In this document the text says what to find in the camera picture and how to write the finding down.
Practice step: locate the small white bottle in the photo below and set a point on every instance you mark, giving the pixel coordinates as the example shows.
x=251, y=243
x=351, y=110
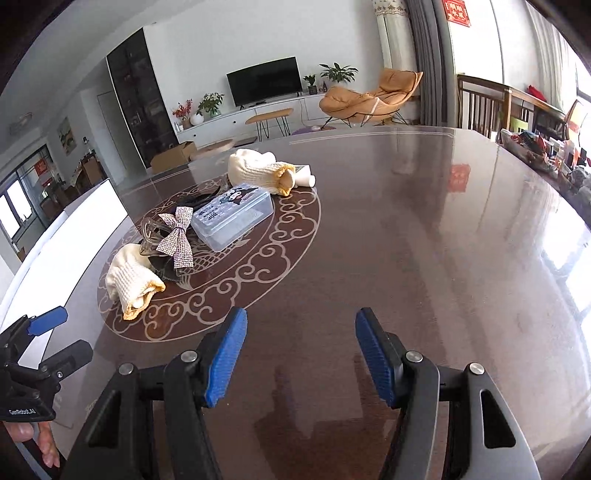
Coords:
x=304, y=177

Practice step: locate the bow hair clip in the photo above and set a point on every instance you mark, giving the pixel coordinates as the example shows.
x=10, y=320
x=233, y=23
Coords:
x=178, y=235

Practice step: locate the round white vase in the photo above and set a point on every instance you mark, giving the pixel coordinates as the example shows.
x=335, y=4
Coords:
x=197, y=119

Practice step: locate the wooden dining chair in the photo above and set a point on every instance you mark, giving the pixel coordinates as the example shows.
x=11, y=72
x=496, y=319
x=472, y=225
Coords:
x=92, y=170

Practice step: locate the pile of assorted clutter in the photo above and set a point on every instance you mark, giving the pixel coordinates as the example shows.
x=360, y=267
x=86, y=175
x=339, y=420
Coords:
x=554, y=157

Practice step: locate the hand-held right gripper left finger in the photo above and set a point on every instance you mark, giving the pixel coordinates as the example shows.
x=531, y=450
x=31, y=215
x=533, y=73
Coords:
x=224, y=360

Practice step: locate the round ceiling lamp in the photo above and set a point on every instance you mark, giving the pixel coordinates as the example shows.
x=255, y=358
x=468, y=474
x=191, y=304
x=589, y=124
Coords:
x=21, y=123

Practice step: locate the black television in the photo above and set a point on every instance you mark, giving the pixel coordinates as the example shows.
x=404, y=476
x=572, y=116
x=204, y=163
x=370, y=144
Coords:
x=263, y=81

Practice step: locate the brown cardboard box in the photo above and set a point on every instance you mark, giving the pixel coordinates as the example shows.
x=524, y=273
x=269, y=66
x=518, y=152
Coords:
x=173, y=157

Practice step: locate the red cloth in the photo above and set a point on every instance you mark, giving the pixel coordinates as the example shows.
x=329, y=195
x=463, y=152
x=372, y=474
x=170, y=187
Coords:
x=537, y=92

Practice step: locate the white cardboard container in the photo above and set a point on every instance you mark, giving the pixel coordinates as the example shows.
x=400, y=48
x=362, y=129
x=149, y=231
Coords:
x=60, y=249

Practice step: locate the large leafy potted plant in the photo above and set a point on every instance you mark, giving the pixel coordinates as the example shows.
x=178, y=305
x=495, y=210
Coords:
x=339, y=73

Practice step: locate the green potted plant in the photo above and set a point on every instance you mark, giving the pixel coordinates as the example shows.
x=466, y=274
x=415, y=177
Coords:
x=211, y=104

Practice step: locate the cloth-covered standing air conditioner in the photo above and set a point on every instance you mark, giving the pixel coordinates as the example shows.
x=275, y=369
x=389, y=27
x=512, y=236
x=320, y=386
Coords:
x=392, y=32

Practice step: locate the white television cabinet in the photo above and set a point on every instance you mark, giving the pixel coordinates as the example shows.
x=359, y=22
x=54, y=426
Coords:
x=221, y=122

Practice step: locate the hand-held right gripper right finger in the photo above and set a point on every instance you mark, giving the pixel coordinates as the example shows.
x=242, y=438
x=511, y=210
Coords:
x=376, y=360

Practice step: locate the framed wall painting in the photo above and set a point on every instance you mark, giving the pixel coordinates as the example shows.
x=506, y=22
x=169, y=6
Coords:
x=67, y=136

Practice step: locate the red flowers in pot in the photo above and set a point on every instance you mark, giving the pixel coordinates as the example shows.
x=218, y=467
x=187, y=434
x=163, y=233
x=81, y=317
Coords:
x=182, y=113

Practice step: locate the person's left hand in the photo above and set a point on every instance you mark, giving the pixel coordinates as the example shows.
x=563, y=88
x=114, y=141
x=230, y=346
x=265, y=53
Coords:
x=46, y=450

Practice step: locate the dark glass display cabinet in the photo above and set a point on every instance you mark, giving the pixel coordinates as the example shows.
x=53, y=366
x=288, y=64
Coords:
x=138, y=101

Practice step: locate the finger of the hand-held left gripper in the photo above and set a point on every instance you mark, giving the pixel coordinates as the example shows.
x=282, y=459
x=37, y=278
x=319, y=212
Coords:
x=46, y=318
x=71, y=355

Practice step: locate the white curtain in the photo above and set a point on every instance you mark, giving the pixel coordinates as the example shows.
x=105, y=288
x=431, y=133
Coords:
x=549, y=50

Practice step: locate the round wooden low table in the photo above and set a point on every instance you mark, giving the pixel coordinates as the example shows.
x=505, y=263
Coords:
x=212, y=147

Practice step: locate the clear cartoon plastic box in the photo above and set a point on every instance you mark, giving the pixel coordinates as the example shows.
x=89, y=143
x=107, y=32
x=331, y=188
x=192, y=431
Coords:
x=231, y=221

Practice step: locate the orange stool with metal legs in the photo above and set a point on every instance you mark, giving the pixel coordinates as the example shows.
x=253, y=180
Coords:
x=270, y=114

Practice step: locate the orange lounge chair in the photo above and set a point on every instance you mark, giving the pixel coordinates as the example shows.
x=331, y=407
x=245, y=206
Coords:
x=346, y=101

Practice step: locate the red wall hanging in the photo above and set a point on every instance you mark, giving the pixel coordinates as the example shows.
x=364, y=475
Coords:
x=456, y=13

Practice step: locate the cream knit glove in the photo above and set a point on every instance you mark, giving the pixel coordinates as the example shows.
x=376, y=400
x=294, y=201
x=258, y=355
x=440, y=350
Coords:
x=129, y=277
x=251, y=166

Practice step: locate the small potted plant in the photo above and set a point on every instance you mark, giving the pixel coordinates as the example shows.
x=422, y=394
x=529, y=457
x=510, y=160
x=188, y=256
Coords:
x=310, y=84

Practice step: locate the grey curtain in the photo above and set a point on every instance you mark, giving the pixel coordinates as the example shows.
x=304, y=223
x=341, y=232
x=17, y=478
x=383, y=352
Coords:
x=429, y=60

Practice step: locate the wooden bench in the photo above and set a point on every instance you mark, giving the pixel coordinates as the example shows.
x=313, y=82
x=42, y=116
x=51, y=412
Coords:
x=480, y=97

